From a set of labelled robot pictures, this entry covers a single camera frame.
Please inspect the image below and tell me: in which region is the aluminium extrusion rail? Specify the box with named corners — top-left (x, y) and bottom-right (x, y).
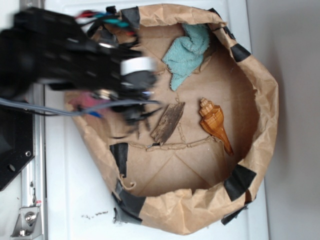
top-left (18, 0), bottom-right (48, 240)

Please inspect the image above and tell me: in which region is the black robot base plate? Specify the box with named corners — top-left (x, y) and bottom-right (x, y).
top-left (0, 108), bottom-right (34, 191)

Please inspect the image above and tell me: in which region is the teal terry cloth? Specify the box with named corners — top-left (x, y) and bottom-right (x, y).
top-left (162, 23), bottom-right (210, 91)

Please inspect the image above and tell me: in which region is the weathered wood piece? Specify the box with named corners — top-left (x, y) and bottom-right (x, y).
top-left (151, 102), bottom-right (186, 146)

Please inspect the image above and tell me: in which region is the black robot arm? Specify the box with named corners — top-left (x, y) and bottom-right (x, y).
top-left (0, 7), bottom-right (157, 124)

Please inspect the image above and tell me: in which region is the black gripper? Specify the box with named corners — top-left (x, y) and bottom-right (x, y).
top-left (84, 38), bottom-right (158, 120)

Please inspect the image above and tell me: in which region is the orange wooden conch shell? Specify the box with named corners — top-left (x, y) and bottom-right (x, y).
top-left (199, 97), bottom-right (234, 156)

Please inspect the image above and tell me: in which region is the metal corner bracket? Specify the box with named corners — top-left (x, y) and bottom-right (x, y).
top-left (10, 206), bottom-right (42, 240)

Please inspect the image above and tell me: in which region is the brown paper bag bin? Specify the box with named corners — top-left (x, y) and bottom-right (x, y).
top-left (73, 4), bottom-right (279, 235)

